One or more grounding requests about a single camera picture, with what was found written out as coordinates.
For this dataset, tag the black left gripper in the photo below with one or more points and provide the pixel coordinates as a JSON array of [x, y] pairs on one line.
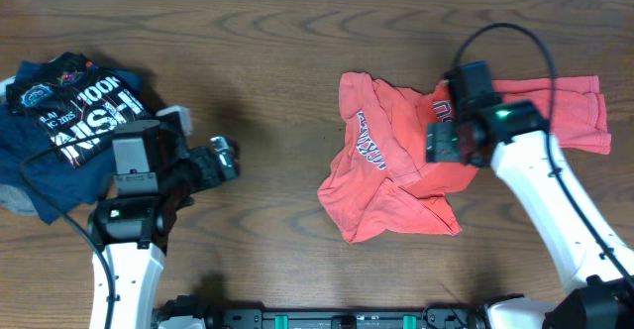
[[218, 160]]

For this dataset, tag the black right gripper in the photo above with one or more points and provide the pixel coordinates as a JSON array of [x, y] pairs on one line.
[[440, 144]]

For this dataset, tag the orange red t-shirt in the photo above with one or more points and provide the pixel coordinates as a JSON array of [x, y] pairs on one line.
[[380, 180]]

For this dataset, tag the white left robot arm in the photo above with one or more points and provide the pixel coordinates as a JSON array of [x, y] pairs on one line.
[[130, 235]]

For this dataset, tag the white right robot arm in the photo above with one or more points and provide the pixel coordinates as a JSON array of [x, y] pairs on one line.
[[593, 263]]

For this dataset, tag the black printed folded t-shirt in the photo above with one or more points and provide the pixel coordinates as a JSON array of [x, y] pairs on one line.
[[74, 100]]

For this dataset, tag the navy blue folded garment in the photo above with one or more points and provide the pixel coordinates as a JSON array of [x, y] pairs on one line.
[[53, 175]]

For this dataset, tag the grey folded garment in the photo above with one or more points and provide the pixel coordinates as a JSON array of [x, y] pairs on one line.
[[17, 201]]

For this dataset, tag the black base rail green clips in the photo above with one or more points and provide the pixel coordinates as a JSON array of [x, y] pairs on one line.
[[194, 312]]

